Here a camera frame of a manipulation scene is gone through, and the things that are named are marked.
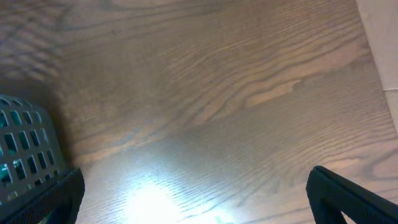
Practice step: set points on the green Nescafe coffee bag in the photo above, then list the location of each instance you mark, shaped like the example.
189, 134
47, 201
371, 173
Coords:
27, 156

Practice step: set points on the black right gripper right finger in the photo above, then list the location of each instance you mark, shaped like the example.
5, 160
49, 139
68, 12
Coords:
331, 196

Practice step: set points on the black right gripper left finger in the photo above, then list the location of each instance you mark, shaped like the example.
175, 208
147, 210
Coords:
57, 199

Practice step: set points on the grey plastic basket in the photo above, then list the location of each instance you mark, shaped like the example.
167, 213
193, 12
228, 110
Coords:
14, 103

